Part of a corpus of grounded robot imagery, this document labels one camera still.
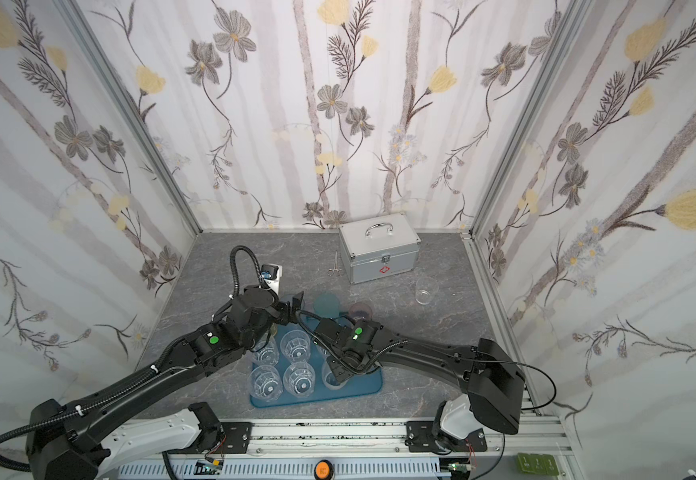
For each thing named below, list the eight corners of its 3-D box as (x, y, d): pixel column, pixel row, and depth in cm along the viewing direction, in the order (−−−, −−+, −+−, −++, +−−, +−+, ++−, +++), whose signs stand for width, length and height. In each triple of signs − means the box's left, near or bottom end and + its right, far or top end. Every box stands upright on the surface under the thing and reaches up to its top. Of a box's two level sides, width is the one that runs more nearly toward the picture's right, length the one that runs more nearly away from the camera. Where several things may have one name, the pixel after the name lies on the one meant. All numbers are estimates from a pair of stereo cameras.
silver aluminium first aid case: (352, 290, 105) (353, 259, 92) (338, 254, 116) (336, 222, 102) (413, 273, 111) (422, 241, 97) (394, 240, 121) (400, 208, 107)
